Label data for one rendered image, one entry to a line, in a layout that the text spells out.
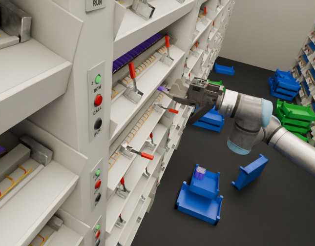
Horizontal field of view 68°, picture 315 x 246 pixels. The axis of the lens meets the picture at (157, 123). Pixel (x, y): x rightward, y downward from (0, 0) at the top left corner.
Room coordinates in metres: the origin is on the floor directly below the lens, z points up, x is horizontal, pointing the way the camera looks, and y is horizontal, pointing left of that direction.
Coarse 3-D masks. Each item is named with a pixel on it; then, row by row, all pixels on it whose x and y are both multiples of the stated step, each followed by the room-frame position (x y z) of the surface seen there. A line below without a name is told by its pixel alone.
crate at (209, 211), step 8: (184, 184) 1.16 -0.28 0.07; (184, 192) 1.14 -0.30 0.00; (192, 192) 1.16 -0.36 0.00; (184, 200) 1.07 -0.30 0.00; (192, 200) 1.09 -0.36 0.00; (200, 200) 1.10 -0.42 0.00; (208, 200) 1.11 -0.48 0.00; (216, 200) 1.12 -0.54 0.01; (176, 208) 0.99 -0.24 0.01; (184, 208) 0.98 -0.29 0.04; (192, 208) 1.02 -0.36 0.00; (200, 208) 1.03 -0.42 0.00; (208, 208) 1.04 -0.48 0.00; (216, 208) 1.06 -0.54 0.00; (200, 216) 0.95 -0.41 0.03; (208, 216) 0.98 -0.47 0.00; (216, 216) 0.99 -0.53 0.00; (216, 224) 0.92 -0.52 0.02
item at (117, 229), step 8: (160, 152) 0.92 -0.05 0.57; (152, 160) 0.86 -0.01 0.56; (152, 168) 0.81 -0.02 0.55; (144, 176) 0.74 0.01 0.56; (136, 184) 0.69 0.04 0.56; (144, 184) 0.70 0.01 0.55; (136, 192) 0.65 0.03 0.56; (128, 200) 0.60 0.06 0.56; (136, 200) 0.61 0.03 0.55; (128, 208) 0.56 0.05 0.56; (120, 216) 0.49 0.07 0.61; (128, 216) 0.53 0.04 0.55; (120, 224) 0.48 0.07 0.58; (112, 232) 0.45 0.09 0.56; (120, 232) 0.46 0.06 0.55; (112, 240) 0.43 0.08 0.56
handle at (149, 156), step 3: (132, 147) 0.49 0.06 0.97; (129, 150) 0.49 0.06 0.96; (132, 150) 0.49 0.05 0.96; (135, 150) 0.49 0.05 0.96; (135, 153) 0.48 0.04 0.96; (138, 153) 0.48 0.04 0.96; (141, 153) 0.48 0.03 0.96; (144, 153) 0.48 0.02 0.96; (141, 156) 0.48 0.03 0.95; (144, 156) 0.47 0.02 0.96; (147, 156) 0.47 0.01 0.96; (150, 156) 0.48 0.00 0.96; (153, 156) 0.48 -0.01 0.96; (150, 159) 0.47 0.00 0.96
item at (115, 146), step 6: (162, 84) 0.90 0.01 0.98; (156, 90) 0.83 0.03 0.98; (156, 96) 0.80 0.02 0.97; (150, 102) 0.74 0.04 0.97; (144, 108) 0.69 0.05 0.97; (150, 108) 0.73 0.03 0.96; (138, 114) 0.65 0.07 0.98; (132, 120) 0.61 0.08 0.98; (138, 120) 0.62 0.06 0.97; (126, 126) 0.57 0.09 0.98; (132, 126) 0.58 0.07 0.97; (138, 126) 0.61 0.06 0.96; (126, 132) 0.55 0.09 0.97; (120, 138) 0.51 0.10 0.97; (132, 138) 0.55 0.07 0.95; (114, 144) 0.48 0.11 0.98; (114, 150) 0.46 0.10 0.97; (108, 162) 0.43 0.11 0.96; (114, 162) 0.44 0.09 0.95
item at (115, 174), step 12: (168, 84) 0.93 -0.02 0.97; (144, 120) 0.66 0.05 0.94; (156, 120) 0.69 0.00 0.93; (132, 132) 0.58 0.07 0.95; (144, 132) 0.61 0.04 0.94; (132, 144) 0.53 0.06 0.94; (120, 156) 0.47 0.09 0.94; (132, 156) 0.49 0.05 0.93; (108, 168) 0.42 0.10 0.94; (120, 168) 0.43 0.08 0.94; (108, 180) 0.39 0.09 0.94; (108, 192) 0.33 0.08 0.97
